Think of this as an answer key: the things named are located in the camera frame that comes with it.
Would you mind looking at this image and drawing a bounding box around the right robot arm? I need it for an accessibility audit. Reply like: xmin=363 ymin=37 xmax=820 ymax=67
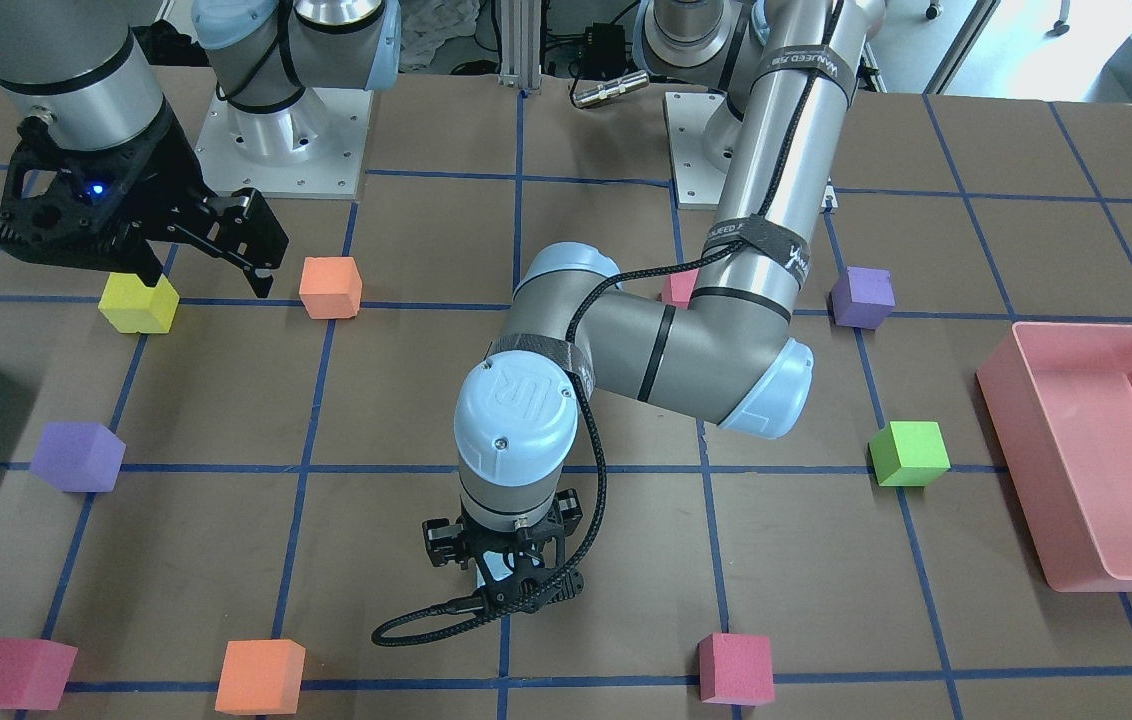
xmin=0 ymin=1 xmax=401 ymax=299

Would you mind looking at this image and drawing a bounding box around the yellow foam block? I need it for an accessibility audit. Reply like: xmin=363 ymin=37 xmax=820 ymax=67
xmin=98 ymin=273 xmax=179 ymax=334

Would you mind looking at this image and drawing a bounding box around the orange foam block near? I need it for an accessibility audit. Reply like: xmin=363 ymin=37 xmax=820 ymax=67
xmin=215 ymin=638 xmax=306 ymax=715

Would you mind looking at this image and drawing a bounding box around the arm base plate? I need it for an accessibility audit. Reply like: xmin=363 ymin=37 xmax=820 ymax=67
xmin=195 ymin=88 xmax=375 ymax=200
xmin=664 ymin=92 xmax=835 ymax=212

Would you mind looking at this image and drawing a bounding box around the green foam block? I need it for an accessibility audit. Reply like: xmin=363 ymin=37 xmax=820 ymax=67
xmin=869 ymin=421 xmax=951 ymax=487

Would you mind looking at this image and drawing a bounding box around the dark pink foam block near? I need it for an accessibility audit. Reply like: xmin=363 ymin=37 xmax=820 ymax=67
xmin=697 ymin=632 xmax=777 ymax=708

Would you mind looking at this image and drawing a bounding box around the light blue foam block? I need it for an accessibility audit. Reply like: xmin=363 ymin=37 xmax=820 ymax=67
xmin=475 ymin=555 xmax=512 ymax=589

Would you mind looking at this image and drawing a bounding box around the pink plastic tray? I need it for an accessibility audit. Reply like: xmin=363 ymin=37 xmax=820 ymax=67
xmin=977 ymin=322 xmax=1132 ymax=592

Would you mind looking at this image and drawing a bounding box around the orange foam block far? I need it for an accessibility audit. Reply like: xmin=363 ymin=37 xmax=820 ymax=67
xmin=298 ymin=256 xmax=362 ymax=320

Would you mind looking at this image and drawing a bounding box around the purple foam block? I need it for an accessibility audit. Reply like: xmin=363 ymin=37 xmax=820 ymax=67
xmin=28 ymin=421 xmax=126 ymax=492
xmin=830 ymin=266 xmax=897 ymax=331

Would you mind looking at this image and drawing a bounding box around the aluminium frame post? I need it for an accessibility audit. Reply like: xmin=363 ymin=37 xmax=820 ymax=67
xmin=496 ymin=0 xmax=544 ymax=96

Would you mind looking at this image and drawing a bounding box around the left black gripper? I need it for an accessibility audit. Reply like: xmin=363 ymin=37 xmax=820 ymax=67
xmin=423 ymin=489 xmax=583 ymax=575

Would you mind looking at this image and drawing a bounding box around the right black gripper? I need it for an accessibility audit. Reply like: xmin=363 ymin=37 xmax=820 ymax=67
xmin=10 ymin=102 xmax=290 ymax=299

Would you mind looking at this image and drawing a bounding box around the orange foam block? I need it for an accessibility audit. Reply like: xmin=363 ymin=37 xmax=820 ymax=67
xmin=298 ymin=256 xmax=362 ymax=320
xmin=215 ymin=638 xmax=306 ymax=715

